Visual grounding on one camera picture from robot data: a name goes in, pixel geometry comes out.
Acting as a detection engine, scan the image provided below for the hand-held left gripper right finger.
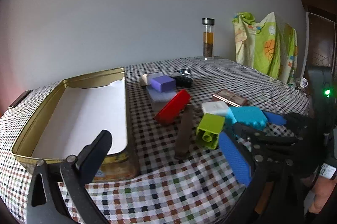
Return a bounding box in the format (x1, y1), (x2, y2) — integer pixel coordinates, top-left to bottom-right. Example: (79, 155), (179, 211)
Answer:
(218, 131), (307, 224)

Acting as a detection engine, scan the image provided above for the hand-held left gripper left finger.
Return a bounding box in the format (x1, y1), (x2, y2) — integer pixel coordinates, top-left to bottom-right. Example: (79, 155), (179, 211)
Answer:
(26, 130), (112, 224)

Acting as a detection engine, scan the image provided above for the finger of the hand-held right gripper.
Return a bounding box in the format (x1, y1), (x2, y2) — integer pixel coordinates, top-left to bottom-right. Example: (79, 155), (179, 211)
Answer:
(232, 123), (303, 153)
(263, 111), (311, 130)

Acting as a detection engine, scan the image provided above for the cyan block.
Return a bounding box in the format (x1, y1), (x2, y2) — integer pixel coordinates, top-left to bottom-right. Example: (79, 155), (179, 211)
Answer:
(224, 106), (267, 132)

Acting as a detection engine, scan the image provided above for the green toy brick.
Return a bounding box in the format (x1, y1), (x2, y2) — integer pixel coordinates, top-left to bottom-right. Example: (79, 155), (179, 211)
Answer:
(195, 113), (225, 149)

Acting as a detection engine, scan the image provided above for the gold tin box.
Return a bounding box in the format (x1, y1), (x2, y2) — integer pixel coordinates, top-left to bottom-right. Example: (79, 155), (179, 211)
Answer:
(11, 67), (140, 184)

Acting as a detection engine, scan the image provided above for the copper tin with rubber band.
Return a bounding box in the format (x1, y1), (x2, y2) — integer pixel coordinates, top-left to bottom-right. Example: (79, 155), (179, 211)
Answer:
(212, 89), (248, 107)

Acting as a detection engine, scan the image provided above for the small white box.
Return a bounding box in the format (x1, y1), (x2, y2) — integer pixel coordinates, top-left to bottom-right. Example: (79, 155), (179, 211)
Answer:
(201, 101), (230, 117)

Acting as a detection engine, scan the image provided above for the brown long bar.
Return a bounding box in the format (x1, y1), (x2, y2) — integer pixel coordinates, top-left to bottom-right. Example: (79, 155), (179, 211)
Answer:
(174, 104), (194, 160)

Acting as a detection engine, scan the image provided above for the red rectangular box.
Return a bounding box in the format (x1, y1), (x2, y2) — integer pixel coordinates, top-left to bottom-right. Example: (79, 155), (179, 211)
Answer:
(154, 89), (191, 127)

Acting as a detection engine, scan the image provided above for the translucent plastic box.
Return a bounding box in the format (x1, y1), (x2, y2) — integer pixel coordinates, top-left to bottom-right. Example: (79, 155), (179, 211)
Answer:
(146, 72), (183, 104)

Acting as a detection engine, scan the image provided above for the purple block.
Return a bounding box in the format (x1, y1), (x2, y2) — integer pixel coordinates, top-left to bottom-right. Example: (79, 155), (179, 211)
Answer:
(150, 75), (176, 93)

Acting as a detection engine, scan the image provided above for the person's right forearm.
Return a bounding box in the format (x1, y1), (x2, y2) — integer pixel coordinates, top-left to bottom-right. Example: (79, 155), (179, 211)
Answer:
(304, 175), (337, 215)

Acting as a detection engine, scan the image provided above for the dark panelled wooden door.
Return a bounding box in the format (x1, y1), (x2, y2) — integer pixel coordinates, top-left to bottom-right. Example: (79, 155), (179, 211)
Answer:
(297, 0), (337, 77)

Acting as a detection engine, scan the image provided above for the checkered tablecloth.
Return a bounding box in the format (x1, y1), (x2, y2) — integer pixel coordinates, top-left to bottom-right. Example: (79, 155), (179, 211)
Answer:
(0, 56), (314, 224)

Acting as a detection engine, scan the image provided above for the green printed blanket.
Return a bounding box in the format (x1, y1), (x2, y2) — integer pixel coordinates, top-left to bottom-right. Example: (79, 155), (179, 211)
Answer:
(232, 12), (299, 84)

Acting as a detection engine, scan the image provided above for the small beige box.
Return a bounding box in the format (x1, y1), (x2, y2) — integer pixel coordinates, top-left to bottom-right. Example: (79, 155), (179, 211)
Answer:
(140, 74), (152, 87)

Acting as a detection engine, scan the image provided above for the black flat device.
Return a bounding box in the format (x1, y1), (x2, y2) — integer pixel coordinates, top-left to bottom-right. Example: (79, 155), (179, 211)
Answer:
(7, 90), (32, 109)

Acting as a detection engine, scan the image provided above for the glass tea bottle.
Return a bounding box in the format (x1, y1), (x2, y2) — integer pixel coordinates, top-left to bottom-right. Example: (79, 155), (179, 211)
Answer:
(201, 18), (216, 61)

